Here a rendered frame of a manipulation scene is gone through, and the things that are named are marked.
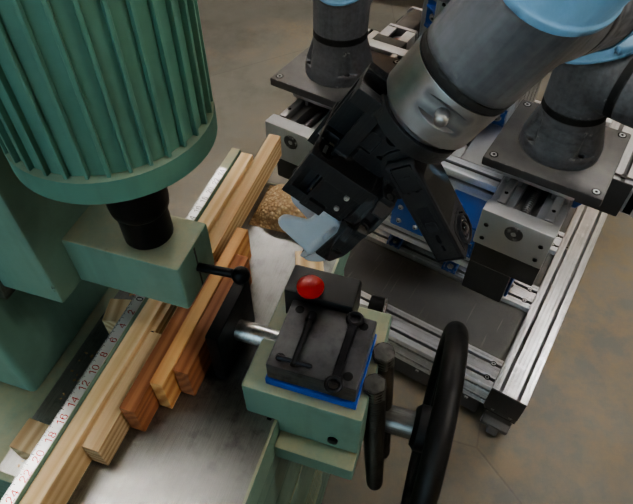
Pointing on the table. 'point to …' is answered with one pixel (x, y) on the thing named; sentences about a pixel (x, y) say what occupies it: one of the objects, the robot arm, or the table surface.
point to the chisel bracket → (119, 257)
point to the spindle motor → (97, 94)
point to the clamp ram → (234, 330)
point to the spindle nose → (144, 220)
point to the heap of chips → (270, 206)
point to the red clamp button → (310, 286)
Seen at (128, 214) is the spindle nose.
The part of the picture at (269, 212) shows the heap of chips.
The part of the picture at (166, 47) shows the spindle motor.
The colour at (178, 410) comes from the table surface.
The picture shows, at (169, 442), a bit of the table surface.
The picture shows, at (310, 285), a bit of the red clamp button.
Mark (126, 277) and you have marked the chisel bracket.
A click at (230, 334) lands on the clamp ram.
